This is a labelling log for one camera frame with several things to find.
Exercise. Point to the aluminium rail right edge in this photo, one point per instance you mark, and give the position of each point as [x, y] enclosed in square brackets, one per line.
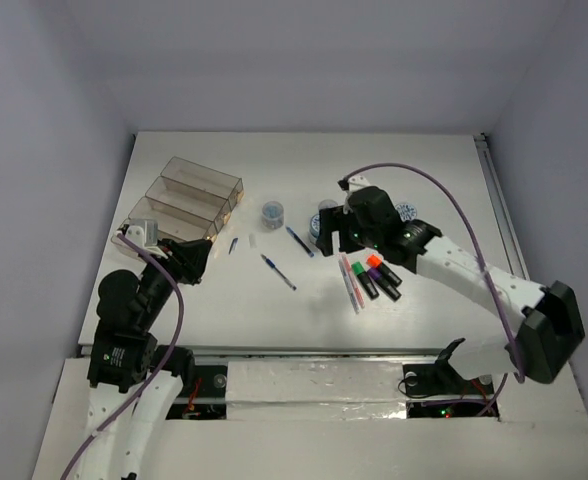
[501, 249]

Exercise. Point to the small blue pen cap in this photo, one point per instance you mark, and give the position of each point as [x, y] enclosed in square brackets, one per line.
[233, 245]

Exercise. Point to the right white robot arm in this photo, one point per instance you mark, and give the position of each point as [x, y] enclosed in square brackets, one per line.
[543, 325]

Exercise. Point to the clear compartment organizer tray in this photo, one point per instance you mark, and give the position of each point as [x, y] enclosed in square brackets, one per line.
[186, 200]

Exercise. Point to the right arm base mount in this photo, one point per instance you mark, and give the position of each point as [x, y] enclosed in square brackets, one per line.
[436, 389]

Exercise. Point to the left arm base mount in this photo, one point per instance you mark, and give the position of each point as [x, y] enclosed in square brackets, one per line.
[204, 398]

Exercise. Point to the purple cap black highlighter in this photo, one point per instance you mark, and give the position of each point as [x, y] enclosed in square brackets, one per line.
[390, 291]

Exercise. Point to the green cap black highlighter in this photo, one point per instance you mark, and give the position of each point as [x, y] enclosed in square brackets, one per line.
[364, 280]

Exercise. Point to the blue pen lower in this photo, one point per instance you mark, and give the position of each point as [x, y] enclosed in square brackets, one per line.
[278, 272]

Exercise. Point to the blue white tape roll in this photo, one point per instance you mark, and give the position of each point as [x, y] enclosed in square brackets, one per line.
[406, 211]
[314, 228]

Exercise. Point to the white foam front block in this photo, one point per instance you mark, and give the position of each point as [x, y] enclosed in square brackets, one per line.
[314, 390]

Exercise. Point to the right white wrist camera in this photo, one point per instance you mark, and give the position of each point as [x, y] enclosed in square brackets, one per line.
[350, 186]

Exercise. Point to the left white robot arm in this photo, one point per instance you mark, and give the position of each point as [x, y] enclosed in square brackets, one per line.
[133, 381]

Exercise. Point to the blue pen upper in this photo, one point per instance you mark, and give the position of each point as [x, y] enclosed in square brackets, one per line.
[299, 241]

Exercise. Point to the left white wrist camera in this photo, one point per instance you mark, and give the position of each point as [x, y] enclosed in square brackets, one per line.
[140, 232]

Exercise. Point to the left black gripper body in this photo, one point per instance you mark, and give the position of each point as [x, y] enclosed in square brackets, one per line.
[182, 255]

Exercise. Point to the orange cap black highlighter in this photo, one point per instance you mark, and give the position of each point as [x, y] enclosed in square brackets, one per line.
[377, 263]

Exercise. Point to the blue pen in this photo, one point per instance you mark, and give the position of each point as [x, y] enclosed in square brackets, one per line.
[278, 272]
[299, 241]

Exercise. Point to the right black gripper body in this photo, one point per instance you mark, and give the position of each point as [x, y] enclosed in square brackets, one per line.
[367, 236]

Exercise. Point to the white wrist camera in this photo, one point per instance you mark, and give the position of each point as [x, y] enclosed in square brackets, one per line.
[350, 186]
[140, 232]

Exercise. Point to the clear jar blue pins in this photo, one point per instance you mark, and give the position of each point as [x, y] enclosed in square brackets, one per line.
[272, 215]

